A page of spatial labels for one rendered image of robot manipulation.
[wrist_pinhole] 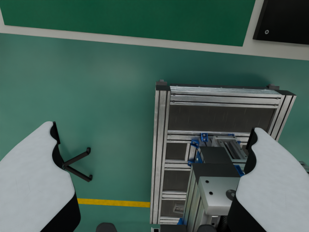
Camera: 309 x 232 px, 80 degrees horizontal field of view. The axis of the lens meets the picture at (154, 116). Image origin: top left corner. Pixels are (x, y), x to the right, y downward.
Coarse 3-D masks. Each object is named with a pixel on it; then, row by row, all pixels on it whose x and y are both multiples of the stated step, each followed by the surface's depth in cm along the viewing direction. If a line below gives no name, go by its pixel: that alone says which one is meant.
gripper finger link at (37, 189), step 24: (24, 144) 9; (48, 144) 9; (0, 168) 8; (24, 168) 8; (48, 168) 8; (0, 192) 7; (24, 192) 7; (48, 192) 7; (72, 192) 7; (0, 216) 6; (24, 216) 6; (48, 216) 6; (72, 216) 7
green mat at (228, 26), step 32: (0, 0) 44; (32, 0) 44; (64, 0) 44; (96, 0) 44; (128, 0) 44; (160, 0) 44; (192, 0) 44; (224, 0) 44; (96, 32) 47; (128, 32) 47; (160, 32) 47; (192, 32) 47; (224, 32) 47
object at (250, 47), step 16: (256, 0) 45; (0, 16) 46; (256, 16) 46; (0, 32) 47; (16, 32) 47; (32, 32) 47; (48, 32) 47; (64, 32) 47; (80, 32) 47; (176, 48) 49; (192, 48) 49; (208, 48) 49; (224, 48) 49; (240, 48) 49; (256, 48) 49; (272, 48) 50; (288, 48) 50; (304, 48) 50
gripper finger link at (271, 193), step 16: (256, 128) 11; (256, 144) 10; (272, 144) 10; (256, 160) 9; (272, 160) 9; (288, 160) 9; (256, 176) 8; (272, 176) 8; (288, 176) 8; (304, 176) 8; (240, 192) 7; (256, 192) 7; (272, 192) 7; (288, 192) 7; (304, 192) 7; (240, 208) 7; (256, 208) 6; (272, 208) 6; (288, 208) 6; (304, 208) 7; (240, 224) 7; (256, 224) 6; (272, 224) 6; (288, 224) 6; (304, 224) 6
